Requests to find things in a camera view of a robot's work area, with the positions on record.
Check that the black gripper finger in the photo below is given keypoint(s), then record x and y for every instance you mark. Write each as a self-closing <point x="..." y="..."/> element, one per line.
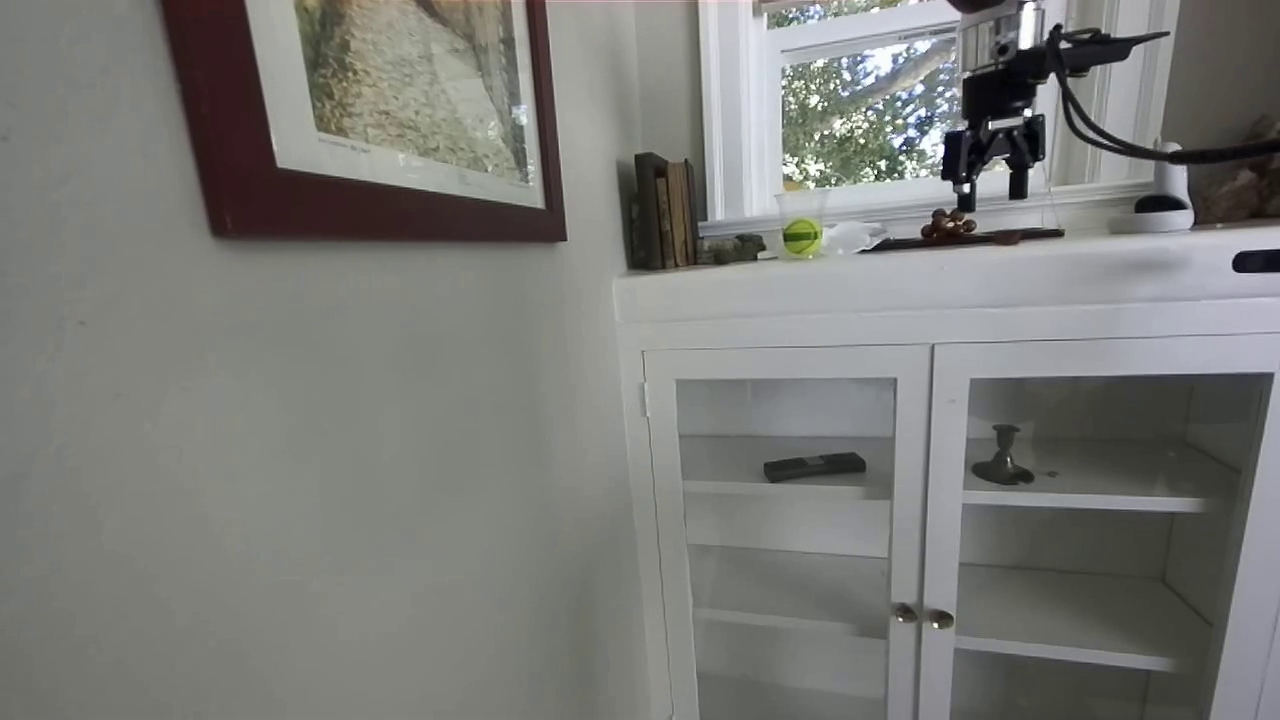
<point x="1024" y="147"/>
<point x="960" y="153"/>

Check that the yellow tennis ball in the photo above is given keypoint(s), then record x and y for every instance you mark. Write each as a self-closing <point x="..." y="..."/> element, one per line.
<point x="803" y="237"/>

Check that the dark metal candle holder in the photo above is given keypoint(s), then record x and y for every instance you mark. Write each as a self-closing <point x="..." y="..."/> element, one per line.
<point x="1000" y="466"/>

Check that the white glass cabinet door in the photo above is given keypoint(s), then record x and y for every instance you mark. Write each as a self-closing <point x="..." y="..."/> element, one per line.
<point x="947" y="507"/>
<point x="662" y="535"/>

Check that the brass door knob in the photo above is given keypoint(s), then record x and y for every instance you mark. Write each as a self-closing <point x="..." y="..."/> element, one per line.
<point x="937" y="618"/>
<point x="907" y="614"/>

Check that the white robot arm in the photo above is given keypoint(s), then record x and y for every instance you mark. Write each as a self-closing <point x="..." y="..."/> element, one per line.
<point x="998" y="34"/>

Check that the white crumpled cloth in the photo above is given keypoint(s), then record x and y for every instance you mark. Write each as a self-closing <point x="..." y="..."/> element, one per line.
<point x="855" y="237"/>

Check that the wooden bead cluster toy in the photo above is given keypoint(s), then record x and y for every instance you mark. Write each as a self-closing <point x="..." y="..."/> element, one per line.
<point x="951" y="227"/>

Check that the dark brown wooden tray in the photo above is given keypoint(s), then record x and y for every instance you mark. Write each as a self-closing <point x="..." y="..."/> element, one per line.
<point x="896" y="246"/>

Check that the clear plastic cup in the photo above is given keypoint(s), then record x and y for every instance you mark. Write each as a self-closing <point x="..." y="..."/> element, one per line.
<point x="806" y="204"/>

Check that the small dark object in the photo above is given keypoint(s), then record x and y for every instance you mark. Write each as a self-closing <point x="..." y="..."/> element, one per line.
<point x="742" y="250"/>

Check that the red framed picture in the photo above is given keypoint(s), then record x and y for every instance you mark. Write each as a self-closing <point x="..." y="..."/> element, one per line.
<point x="232" y="175"/>

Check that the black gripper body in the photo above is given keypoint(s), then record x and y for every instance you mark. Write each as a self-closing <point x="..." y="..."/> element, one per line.
<point x="1000" y="102"/>

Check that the black flat rectangular device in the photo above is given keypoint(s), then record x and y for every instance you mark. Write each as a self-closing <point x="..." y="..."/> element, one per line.
<point x="815" y="466"/>

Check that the white cabinet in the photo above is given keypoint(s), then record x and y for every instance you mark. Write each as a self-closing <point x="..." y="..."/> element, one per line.
<point x="935" y="285"/>

